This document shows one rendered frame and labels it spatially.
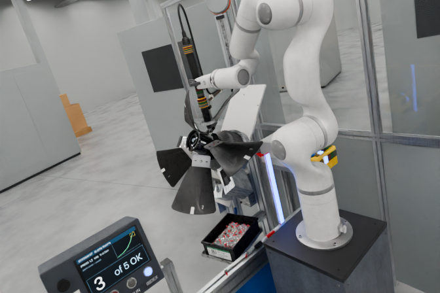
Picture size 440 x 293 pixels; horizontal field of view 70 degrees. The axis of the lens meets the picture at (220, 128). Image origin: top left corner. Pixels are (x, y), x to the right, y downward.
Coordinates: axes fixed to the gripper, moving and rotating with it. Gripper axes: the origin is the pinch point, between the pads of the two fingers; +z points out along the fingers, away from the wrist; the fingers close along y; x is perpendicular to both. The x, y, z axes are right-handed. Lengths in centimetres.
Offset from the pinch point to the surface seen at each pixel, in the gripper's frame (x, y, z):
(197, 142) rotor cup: -29.2, -5.2, 6.0
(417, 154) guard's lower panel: -59, 70, -62
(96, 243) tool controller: -25, -69, -39
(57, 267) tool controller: -26, -79, -39
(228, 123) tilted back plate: -32.7, 27.9, 21.0
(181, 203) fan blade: -53, -24, 5
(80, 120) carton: -114, 130, 828
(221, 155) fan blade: -33.5, -5.7, -12.0
